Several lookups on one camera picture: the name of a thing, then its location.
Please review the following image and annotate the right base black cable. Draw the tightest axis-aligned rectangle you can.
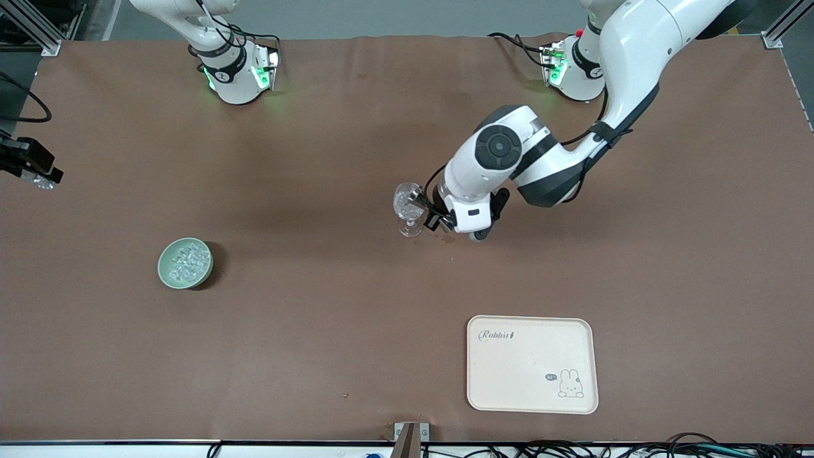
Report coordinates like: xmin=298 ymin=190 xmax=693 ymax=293
xmin=191 ymin=0 xmax=281 ymax=53

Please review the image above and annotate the clear stemmed wine glass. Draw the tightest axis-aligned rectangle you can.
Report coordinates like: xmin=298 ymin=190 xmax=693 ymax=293
xmin=393 ymin=182 xmax=425 ymax=238

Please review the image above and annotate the cream rabbit print tray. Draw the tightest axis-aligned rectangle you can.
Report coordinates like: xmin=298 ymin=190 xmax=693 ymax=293
xmin=467 ymin=316 xmax=599 ymax=415

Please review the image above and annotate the brown table cover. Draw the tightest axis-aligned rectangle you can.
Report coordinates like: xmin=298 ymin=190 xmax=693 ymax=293
xmin=0 ymin=33 xmax=814 ymax=444

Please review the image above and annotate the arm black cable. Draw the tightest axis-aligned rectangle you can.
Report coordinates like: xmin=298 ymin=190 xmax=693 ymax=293
xmin=560 ymin=88 xmax=634 ymax=205
xmin=0 ymin=71 xmax=52 ymax=123

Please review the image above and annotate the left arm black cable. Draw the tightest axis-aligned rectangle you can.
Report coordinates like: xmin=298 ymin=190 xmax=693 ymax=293
xmin=560 ymin=88 xmax=634 ymax=205

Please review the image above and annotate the clear ice cube pile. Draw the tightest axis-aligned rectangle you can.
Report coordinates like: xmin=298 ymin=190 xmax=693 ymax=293
xmin=167 ymin=243 xmax=210 ymax=281

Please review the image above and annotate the base black cable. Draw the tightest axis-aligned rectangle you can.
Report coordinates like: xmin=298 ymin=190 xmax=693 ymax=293
xmin=488 ymin=32 xmax=549 ymax=68
xmin=191 ymin=0 xmax=281 ymax=53

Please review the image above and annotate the black cable tangle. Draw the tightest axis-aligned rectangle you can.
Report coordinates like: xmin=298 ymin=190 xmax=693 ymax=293
xmin=509 ymin=433 xmax=814 ymax=458

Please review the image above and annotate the aluminium frame post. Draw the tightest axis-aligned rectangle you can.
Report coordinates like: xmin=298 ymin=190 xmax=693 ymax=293
xmin=762 ymin=0 xmax=814 ymax=50
xmin=0 ymin=0 xmax=86 ymax=57

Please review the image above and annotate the grey metal camera bracket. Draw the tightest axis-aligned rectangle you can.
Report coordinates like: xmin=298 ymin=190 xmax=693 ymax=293
xmin=394 ymin=422 xmax=431 ymax=458

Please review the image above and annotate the left base black cable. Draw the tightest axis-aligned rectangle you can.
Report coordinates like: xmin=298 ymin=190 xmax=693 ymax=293
xmin=488 ymin=32 xmax=549 ymax=68

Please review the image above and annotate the green ceramic bowl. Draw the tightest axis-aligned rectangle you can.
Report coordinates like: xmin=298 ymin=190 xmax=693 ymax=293
xmin=157 ymin=237 xmax=214 ymax=290

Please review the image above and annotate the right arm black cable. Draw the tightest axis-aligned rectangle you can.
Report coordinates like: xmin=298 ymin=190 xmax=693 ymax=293
xmin=0 ymin=71 xmax=52 ymax=123

